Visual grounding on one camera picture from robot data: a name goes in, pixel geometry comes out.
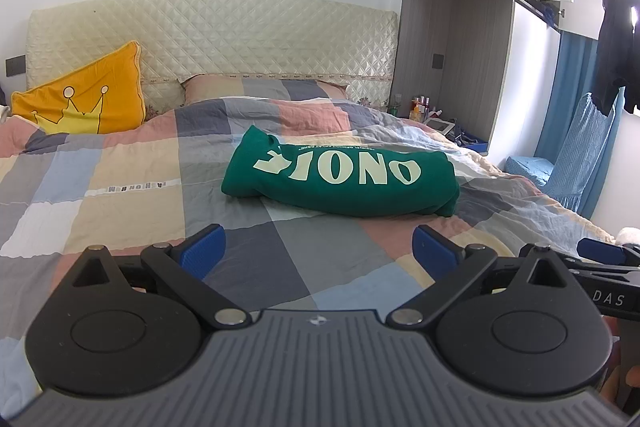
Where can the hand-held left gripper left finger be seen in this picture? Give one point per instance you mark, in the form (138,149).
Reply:
(202,252)

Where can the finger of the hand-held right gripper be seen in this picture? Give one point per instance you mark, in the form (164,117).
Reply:
(600,249)
(610,269)

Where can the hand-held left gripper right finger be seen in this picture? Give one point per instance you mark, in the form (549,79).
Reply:
(435,252)

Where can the green sweatshirt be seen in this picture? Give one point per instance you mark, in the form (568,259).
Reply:
(350,192)

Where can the person's right hand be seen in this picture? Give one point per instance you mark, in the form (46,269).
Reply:
(629,357)

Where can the white fluffy cloth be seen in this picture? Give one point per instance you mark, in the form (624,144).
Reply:
(629,237)

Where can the patchwork quilt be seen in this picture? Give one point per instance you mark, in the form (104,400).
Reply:
(125,177)

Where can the blue tray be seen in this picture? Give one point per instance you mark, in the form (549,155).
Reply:
(472,144)

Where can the white flat box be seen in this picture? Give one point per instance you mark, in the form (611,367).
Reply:
(440,126)

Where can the orange bottle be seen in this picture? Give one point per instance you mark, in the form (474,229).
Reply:
(414,111)

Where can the blue curtain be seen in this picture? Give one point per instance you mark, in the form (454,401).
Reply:
(567,97)

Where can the patchwork pillow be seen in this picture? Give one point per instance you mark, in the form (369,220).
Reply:
(260,88)

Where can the grey wardrobe socket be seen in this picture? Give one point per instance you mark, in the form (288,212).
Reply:
(437,61)

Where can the yellow crown pillow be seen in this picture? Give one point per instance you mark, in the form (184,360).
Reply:
(85,97)

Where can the dark hanging garment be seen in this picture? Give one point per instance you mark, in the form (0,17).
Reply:
(612,37)

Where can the cream quilted headboard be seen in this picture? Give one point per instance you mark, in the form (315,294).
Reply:
(225,37)

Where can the grey wall switch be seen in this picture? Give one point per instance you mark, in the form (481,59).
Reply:
(15,65)

